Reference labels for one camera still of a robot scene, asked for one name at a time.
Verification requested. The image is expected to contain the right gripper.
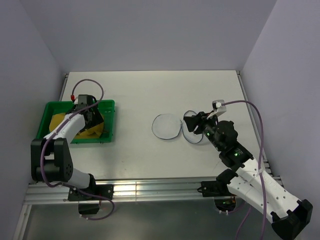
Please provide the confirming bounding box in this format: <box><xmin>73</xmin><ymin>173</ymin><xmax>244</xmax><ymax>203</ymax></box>
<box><xmin>183</xmin><ymin>110</ymin><xmax>224</xmax><ymax>152</ymax></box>

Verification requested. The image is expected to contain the yellow bra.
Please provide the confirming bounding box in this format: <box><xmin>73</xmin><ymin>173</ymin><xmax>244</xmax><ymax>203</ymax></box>
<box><xmin>49</xmin><ymin>112</ymin><xmax>105</xmax><ymax>139</ymax></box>

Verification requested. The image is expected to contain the white mesh laundry bag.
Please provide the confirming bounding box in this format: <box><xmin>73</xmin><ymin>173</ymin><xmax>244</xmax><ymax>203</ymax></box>
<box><xmin>151</xmin><ymin>113</ymin><xmax>209</xmax><ymax>145</ymax></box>

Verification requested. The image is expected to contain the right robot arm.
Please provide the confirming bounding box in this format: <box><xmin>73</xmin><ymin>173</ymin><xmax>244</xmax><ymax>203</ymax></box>
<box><xmin>183</xmin><ymin>112</ymin><xmax>313</xmax><ymax>240</ymax></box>

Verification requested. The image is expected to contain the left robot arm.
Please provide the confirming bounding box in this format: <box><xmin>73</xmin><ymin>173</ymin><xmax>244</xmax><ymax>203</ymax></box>
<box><xmin>30</xmin><ymin>94</ymin><xmax>104</xmax><ymax>200</ymax></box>

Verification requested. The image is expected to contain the green plastic tray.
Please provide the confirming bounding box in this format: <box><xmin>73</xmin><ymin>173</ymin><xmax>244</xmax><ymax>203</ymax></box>
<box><xmin>35</xmin><ymin>99</ymin><xmax>115</xmax><ymax>144</ymax></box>

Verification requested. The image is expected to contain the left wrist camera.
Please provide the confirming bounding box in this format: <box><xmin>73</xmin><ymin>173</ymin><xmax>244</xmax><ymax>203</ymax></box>
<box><xmin>70</xmin><ymin>94</ymin><xmax>94</xmax><ymax>106</ymax></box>

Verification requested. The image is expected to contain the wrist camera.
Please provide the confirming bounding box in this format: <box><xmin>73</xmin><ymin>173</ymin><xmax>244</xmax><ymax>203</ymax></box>
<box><xmin>70</xmin><ymin>94</ymin><xmax>94</xmax><ymax>106</ymax></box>
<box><xmin>207</xmin><ymin>99</ymin><xmax>227</xmax><ymax>119</ymax></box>

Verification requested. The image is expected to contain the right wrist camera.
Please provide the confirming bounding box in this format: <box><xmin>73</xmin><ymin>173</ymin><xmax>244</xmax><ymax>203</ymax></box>
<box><xmin>207</xmin><ymin>99</ymin><xmax>227</xmax><ymax>119</ymax></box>

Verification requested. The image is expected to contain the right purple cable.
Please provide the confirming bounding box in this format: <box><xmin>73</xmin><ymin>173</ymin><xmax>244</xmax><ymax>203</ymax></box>
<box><xmin>234</xmin><ymin>99</ymin><xmax>266</xmax><ymax>240</ymax></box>

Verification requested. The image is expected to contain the purple cable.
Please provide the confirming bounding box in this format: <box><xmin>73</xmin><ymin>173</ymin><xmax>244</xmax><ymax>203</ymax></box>
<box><xmin>39</xmin><ymin>78</ymin><xmax>116</xmax><ymax>222</ymax></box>
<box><xmin>234</xmin><ymin>99</ymin><xmax>266</xmax><ymax>240</ymax></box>

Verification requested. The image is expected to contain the aluminium frame rail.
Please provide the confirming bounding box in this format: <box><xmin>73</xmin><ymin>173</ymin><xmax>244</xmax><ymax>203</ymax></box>
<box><xmin>23</xmin><ymin>177</ymin><xmax>216</xmax><ymax>205</ymax></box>

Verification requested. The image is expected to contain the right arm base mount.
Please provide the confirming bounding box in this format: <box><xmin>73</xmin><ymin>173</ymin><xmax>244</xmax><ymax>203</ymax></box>
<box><xmin>197</xmin><ymin>180</ymin><xmax>237</xmax><ymax>214</ymax></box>

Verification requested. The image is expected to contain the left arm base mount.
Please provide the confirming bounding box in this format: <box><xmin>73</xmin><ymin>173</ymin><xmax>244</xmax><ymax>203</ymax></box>
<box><xmin>67</xmin><ymin>184</ymin><xmax>115</xmax><ymax>217</ymax></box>

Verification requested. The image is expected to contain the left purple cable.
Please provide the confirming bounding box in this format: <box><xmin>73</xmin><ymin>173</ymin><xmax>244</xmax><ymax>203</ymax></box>
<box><xmin>39</xmin><ymin>78</ymin><xmax>116</xmax><ymax>222</ymax></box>

